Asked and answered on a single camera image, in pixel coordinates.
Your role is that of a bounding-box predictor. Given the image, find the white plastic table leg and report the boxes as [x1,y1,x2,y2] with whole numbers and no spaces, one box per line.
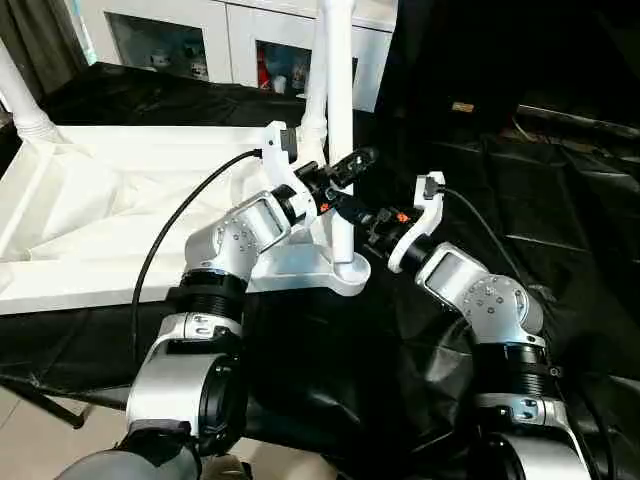
[0,38,63,147]
[298,0,331,143]
[322,0,371,283]

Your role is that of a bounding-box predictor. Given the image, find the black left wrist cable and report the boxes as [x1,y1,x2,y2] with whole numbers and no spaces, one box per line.
[130,148,267,366]

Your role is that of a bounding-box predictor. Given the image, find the black metal rod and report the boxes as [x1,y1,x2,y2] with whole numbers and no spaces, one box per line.
[515,102,640,129]

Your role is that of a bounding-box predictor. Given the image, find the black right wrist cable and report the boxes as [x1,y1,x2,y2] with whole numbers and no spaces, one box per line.
[425,184,561,301]

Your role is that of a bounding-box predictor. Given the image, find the black plastic mat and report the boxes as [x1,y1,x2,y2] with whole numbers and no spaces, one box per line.
[0,62,640,471]

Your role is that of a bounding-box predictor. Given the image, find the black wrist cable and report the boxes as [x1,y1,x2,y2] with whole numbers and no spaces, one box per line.
[425,184,561,301]
[130,148,267,366]

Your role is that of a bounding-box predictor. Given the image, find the white glass-door cabinet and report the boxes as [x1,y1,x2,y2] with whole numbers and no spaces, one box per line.
[72,0,399,113]

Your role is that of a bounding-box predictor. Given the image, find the white plastic table top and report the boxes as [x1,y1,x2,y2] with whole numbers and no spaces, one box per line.
[0,123,373,317]

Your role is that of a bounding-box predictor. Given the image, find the black tripod leg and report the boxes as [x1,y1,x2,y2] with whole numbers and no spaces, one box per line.
[0,373,87,431]

